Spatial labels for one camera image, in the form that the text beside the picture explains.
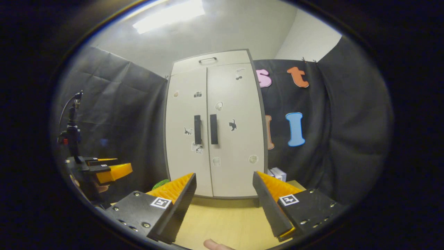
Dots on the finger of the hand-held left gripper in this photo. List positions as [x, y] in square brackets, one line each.
[100, 160]
[114, 172]

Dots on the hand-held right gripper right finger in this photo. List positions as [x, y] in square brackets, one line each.
[269, 205]

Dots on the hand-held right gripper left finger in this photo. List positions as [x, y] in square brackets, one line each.
[178, 211]

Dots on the white shoe cabinet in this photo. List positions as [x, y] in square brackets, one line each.
[265, 142]

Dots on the white cabinet door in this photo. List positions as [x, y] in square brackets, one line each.
[239, 146]
[180, 114]

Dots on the white cabinet drawer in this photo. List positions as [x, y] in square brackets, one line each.
[187, 67]

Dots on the green round object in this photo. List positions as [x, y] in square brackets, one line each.
[161, 183]

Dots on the white box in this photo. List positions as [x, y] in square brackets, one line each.
[279, 173]

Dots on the black backdrop cloth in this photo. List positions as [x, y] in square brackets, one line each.
[347, 121]

